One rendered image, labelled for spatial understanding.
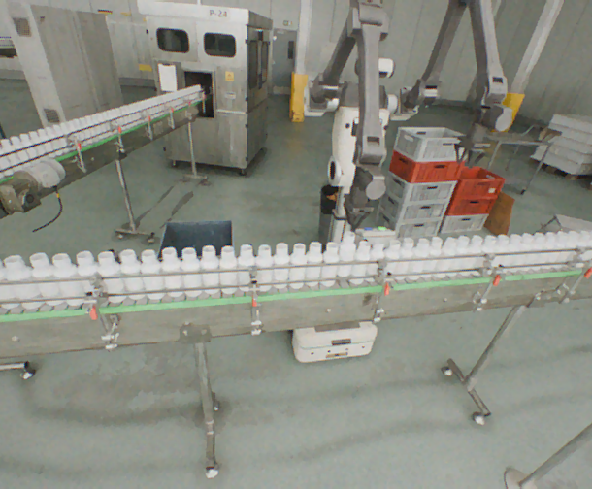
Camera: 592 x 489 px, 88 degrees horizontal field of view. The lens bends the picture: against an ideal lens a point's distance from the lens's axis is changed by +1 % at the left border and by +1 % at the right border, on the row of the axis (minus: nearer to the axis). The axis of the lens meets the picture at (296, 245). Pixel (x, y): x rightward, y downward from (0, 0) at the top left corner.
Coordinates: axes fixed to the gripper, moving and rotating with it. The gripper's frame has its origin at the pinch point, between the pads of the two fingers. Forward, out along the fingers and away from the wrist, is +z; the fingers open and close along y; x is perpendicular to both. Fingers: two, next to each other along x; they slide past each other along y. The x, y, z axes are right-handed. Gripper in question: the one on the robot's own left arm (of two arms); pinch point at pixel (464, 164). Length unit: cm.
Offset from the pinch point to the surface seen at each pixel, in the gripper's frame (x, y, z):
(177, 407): 121, 4, 139
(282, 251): 70, -16, 24
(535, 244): -33.2, -16.1, 27.6
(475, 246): -4.0, -16.2, 26.6
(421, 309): 12, -20, 54
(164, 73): 159, 377, 10
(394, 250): 30.4, -16.8, 25.7
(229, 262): 88, -17, 26
